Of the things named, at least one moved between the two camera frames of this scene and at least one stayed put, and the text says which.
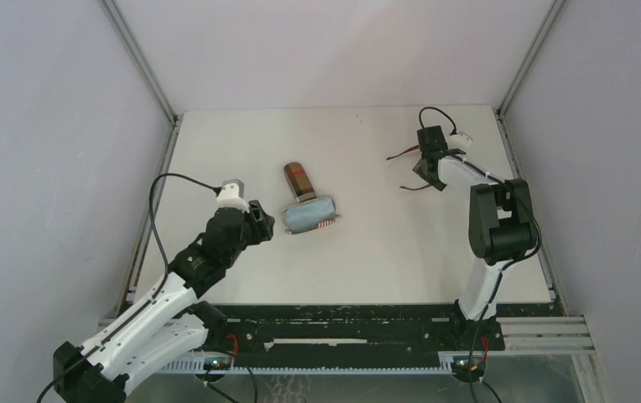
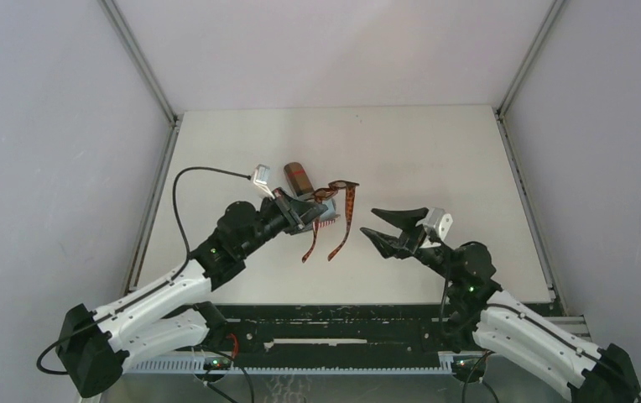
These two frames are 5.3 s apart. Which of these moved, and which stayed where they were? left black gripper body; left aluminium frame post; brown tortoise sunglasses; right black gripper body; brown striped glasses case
Moved: left black gripper body; right black gripper body; brown tortoise sunglasses
Stayed: left aluminium frame post; brown striped glasses case
